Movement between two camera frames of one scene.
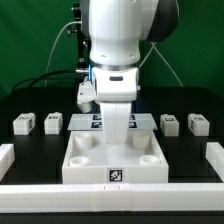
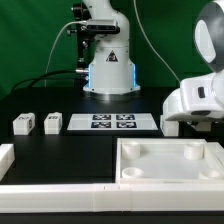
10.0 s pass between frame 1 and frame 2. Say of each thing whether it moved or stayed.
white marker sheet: stayed
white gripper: moved
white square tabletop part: moved
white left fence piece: stayed
